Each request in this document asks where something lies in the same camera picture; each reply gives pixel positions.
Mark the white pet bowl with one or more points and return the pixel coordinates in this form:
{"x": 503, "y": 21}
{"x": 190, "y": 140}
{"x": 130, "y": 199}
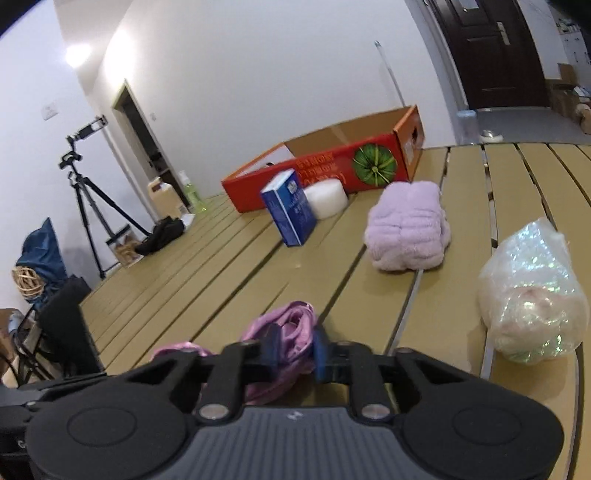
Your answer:
{"x": 491, "y": 135}

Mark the blue carton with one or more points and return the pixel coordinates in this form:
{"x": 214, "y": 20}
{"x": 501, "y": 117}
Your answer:
{"x": 288, "y": 210}

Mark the purple cloth toy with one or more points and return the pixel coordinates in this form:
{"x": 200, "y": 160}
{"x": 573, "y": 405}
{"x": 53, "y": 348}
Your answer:
{"x": 288, "y": 323}

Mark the dark brown door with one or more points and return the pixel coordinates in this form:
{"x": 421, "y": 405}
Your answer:
{"x": 494, "y": 50}

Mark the dark blue bag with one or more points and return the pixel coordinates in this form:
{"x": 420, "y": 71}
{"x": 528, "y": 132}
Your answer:
{"x": 44, "y": 251}

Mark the white wall switch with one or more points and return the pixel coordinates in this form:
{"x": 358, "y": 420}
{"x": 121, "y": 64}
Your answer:
{"x": 50, "y": 111}

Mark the green spray bottle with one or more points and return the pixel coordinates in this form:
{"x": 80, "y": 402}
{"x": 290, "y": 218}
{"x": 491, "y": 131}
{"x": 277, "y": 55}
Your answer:
{"x": 193, "y": 196}

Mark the black camera tripod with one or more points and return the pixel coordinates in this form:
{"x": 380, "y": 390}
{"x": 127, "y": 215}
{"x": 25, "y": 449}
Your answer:
{"x": 85, "y": 203}

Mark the black cloth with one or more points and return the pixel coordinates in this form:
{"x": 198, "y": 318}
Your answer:
{"x": 159, "y": 235}

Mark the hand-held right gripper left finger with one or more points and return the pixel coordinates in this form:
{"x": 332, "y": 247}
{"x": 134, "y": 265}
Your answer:
{"x": 272, "y": 350}

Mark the black suitcase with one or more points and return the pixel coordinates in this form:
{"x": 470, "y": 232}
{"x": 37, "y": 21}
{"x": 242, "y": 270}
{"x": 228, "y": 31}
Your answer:
{"x": 64, "y": 323}

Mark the red cardboard box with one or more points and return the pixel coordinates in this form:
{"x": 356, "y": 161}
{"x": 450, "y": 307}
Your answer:
{"x": 323, "y": 166}

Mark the purple fluffy cloth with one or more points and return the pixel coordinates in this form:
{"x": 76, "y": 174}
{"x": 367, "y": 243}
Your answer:
{"x": 406, "y": 226}

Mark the clear iridescent plastic bag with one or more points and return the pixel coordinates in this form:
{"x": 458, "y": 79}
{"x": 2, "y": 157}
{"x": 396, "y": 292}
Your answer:
{"x": 531, "y": 295}

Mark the wicker ball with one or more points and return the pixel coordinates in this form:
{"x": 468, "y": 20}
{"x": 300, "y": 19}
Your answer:
{"x": 27, "y": 284}

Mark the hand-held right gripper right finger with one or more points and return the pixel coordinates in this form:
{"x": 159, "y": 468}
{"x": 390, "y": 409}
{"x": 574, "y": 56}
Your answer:
{"x": 322, "y": 357}

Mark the clear jar with snacks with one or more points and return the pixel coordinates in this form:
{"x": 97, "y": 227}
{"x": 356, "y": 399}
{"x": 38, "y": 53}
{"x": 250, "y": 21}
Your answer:
{"x": 125, "y": 247}

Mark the pile of cardboard boxes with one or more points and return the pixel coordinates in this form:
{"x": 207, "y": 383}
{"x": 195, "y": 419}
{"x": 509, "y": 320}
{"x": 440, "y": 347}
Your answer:
{"x": 570, "y": 97}

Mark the white mop stick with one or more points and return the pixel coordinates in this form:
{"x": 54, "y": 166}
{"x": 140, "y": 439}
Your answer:
{"x": 390, "y": 74}

